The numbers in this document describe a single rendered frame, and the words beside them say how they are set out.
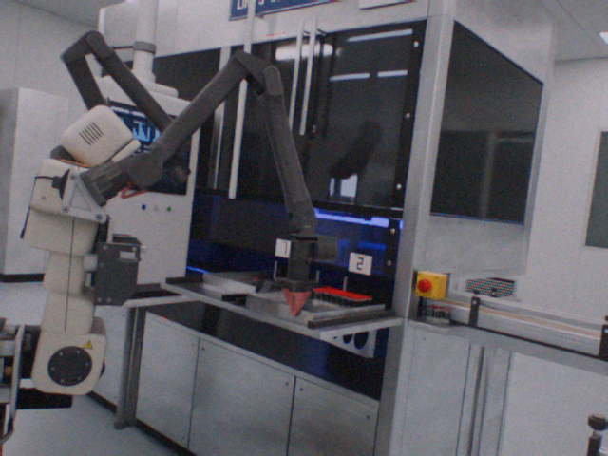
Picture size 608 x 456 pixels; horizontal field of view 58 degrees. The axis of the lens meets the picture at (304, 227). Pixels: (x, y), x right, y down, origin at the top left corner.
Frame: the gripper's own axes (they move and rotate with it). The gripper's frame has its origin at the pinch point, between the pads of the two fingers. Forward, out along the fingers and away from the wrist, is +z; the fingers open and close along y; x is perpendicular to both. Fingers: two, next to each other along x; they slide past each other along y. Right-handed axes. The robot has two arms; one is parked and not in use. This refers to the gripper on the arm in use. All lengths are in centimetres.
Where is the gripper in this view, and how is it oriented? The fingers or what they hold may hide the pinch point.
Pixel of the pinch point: (294, 313)
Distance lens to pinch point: 149.6
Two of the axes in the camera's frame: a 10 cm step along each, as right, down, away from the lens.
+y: 6.5, 0.2, 7.6
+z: -1.0, 9.9, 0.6
